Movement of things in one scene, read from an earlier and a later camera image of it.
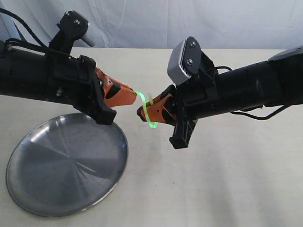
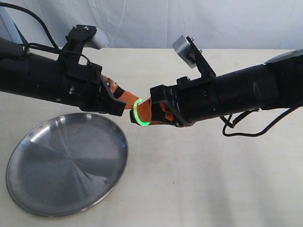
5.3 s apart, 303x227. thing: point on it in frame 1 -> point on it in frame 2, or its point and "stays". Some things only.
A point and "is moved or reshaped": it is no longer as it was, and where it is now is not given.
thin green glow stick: (153, 124) is moved or reshaped
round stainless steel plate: (66, 164) stays
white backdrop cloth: (164, 24) stays
